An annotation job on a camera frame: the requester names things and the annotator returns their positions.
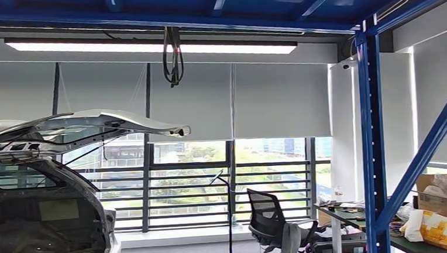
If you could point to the blue steel shelf rack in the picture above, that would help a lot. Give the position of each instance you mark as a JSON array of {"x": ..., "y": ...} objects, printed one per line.
[{"x": 371, "y": 132}]

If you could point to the grey roller blind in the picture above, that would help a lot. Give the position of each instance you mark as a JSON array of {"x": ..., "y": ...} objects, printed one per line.
[
  {"x": 12, "y": 96},
  {"x": 199, "y": 111},
  {"x": 280, "y": 102},
  {"x": 101, "y": 90},
  {"x": 442, "y": 89}
]

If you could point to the dark metal window railing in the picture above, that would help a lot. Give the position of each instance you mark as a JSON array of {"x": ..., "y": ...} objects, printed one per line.
[{"x": 188, "y": 186}]

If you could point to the black mesh office chair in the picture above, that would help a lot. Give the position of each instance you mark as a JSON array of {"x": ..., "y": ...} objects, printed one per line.
[{"x": 263, "y": 212}]

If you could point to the black floor lamp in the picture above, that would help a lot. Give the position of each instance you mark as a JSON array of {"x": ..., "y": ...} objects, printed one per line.
[{"x": 230, "y": 226}]

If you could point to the grey cloth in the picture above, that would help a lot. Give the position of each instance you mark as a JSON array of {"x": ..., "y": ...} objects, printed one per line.
[{"x": 290, "y": 240}]

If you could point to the long ceiling light bar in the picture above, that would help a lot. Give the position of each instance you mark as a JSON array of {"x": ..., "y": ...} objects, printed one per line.
[{"x": 86, "y": 48}]

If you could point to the black equipment case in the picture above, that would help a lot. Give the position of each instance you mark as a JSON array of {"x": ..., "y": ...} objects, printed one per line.
[{"x": 332, "y": 251}]

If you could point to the dark-top desk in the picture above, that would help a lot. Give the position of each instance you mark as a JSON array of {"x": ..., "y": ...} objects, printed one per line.
[{"x": 403, "y": 245}]

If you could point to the white car with open tailgate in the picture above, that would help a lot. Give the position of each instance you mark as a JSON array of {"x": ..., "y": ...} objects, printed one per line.
[{"x": 40, "y": 245}]

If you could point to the white yellow plastic bag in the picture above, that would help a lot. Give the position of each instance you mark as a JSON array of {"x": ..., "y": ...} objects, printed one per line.
[{"x": 435, "y": 231}]

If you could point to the white security camera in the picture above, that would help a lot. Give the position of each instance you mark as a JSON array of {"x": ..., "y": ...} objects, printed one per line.
[{"x": 346, "y": 66}]

